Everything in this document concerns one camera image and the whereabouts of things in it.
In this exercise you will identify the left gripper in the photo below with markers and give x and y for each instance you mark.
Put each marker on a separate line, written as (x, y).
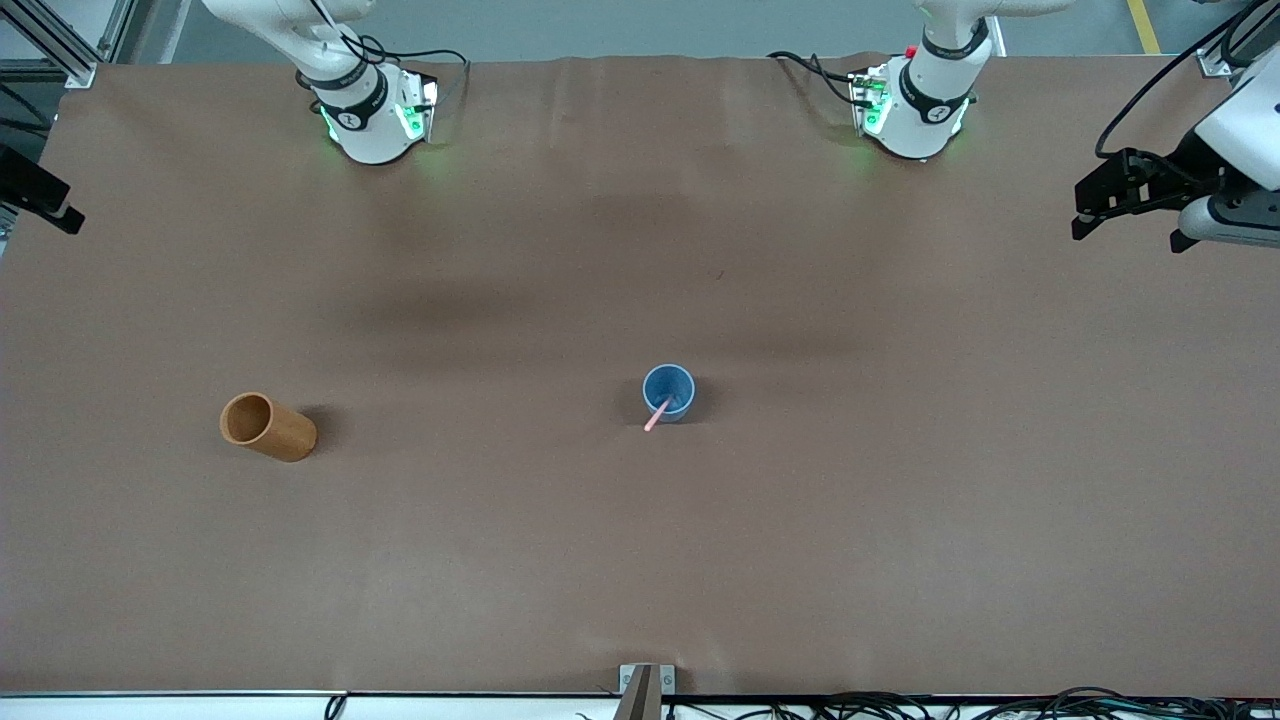
(1186, 163)

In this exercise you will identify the blue cup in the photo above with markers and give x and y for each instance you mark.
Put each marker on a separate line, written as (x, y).
(680, 380)

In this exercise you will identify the pink chopstick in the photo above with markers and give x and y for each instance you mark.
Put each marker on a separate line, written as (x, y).
(655, 418)

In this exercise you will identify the grey left arm base box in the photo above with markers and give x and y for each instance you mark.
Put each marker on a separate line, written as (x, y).
(868, 95)

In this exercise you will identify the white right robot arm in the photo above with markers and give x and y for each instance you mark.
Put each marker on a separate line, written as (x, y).
(370, 130)

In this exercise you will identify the grey right arm base box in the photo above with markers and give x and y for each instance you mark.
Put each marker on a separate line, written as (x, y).
(420, 100)

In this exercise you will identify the brown wooden cup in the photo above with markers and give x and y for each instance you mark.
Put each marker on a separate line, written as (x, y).
(290, 440)

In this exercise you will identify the brown table mat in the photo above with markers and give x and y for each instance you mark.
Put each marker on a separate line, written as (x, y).
(640, 560)

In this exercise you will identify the grey metal bracket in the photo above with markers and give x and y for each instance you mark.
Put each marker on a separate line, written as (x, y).
(668, 682)

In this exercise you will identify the brown camera mount bar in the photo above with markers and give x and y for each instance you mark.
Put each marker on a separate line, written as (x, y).
(640, 700)

